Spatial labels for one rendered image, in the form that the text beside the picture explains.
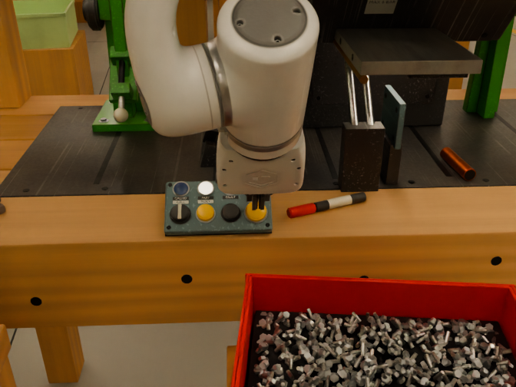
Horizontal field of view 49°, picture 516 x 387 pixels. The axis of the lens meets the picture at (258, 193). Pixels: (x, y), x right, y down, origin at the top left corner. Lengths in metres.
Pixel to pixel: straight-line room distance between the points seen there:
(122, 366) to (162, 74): 1.51
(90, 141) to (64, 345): 0.82
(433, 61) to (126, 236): 0.47
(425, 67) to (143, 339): 1.45
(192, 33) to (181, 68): 0.82
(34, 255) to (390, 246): 0.50
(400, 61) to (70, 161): 0.59
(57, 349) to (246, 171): 1.27
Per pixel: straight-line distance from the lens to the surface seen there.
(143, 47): 0.47
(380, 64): 0.76
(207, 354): 1.90
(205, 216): 0.77
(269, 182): 0.65
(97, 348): 1.99
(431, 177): 0.99
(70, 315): 0.89
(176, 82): 0.47
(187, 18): 1.29
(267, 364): 0.63
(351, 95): 0.90
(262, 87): 0.47
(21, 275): 0.86
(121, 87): 1.12
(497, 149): 1.14
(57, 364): 1.85
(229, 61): 0.47
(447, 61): 0.79
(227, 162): 0.61
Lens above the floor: 1.33
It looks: 28 degrees down
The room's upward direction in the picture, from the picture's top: straight up
